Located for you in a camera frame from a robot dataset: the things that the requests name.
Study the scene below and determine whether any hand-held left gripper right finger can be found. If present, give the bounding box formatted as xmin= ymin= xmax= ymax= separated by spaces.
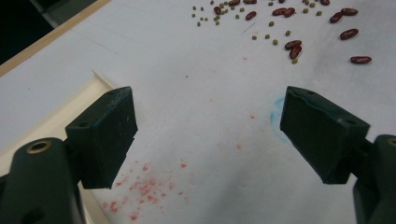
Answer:
xmin=279 ymin=86 xmax=372 ymax=185

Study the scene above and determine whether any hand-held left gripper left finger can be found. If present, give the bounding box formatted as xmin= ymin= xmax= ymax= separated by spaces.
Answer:
xmin=64 ymin=86 xmax=139 ymax=190

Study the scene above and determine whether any white board sheet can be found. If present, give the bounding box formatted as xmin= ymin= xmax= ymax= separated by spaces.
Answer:
xmin=0 ymin=0 xmax=396 ymax=224

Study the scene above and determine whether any cream plastic dustpan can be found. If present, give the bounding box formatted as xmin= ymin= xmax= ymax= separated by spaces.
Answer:
xmin=0 ymin=68 xmax=111 ymax=224

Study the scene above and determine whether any group of green mung beans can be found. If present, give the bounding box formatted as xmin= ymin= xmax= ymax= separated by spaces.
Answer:
xmin=191 ymin=0 xmax=323 ymax=64

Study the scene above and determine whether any group of red kidney beans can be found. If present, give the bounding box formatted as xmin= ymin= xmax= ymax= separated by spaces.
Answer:
xmin=213 ymin=0 xmax=373 ymax=65

